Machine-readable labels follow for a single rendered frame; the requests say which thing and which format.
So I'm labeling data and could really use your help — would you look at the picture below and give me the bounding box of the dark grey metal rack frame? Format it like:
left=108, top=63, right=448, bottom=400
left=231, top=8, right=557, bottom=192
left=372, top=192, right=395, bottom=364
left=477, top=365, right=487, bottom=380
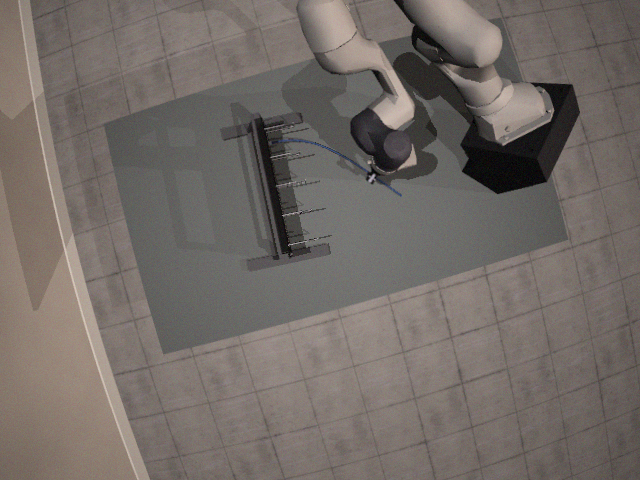
left=221, top=112, right=330, bottom=271

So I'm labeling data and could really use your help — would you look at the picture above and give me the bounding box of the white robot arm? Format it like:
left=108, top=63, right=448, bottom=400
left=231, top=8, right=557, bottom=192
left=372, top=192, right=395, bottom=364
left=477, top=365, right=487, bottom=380
left=296, top=0, right=554, bottom=175

